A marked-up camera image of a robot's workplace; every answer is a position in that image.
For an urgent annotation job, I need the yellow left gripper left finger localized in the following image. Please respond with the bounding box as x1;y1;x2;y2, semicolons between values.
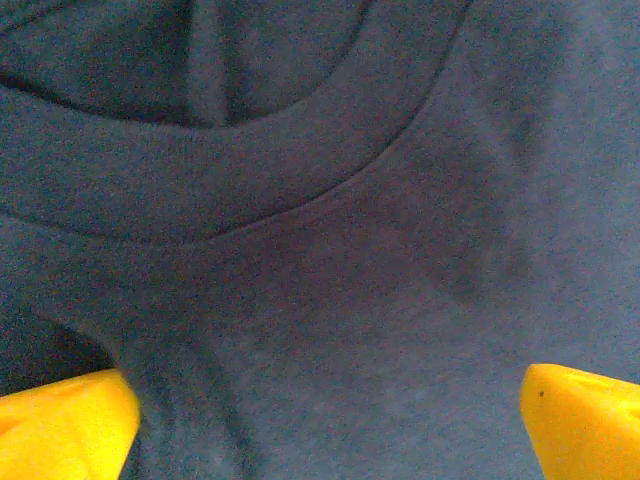
0;368;142;480

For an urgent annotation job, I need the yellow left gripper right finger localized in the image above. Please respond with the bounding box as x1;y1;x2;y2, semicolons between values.
519;363;640;480

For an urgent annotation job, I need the navy blue t-shirt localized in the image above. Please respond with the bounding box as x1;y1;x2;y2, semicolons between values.
0;0;640;480

